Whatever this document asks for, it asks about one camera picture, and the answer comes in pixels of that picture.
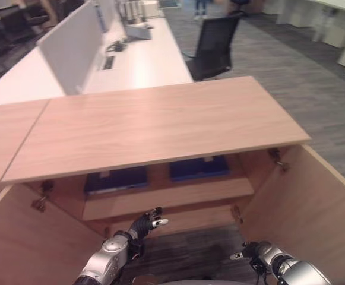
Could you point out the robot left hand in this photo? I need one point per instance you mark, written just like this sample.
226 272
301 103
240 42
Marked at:
142 224

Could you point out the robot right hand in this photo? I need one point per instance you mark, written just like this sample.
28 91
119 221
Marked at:
251 250

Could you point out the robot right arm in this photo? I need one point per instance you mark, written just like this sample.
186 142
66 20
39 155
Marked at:
297 270

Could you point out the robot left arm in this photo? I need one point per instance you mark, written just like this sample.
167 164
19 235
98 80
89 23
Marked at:
108 258

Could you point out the wooden cabinet shelf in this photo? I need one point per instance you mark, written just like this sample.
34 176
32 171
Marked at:
166 197

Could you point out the blue folder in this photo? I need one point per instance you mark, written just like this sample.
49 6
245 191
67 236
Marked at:
199 169
115 179

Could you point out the wooden cabinet door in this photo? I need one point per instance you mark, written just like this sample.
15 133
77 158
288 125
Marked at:
32 240
305 213

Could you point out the wooden office cabinet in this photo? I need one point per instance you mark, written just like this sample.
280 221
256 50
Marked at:
148 124

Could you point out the long white office desk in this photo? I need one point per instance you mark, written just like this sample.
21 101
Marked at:
148 65

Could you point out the wooden neighbour cabinet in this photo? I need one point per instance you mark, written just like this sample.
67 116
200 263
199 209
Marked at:
6 139

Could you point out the black mesh office chair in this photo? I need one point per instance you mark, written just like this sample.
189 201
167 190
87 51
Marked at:
213 47

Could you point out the black office chairs row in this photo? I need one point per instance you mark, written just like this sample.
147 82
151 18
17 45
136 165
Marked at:
9 23

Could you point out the metal door hinge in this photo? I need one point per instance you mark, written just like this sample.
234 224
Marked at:
237 214
43 196
279 160

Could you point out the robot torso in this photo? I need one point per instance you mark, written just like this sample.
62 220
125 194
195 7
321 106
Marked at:
187 282

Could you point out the white desk divider panel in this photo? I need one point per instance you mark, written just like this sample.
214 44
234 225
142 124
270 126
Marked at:
71 47

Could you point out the grey desktop device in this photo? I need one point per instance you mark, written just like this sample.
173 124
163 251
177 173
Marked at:
138 31

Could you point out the person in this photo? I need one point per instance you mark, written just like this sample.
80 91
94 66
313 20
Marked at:
200 9

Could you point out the white desk row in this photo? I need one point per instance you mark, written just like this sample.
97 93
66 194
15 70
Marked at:
323 23

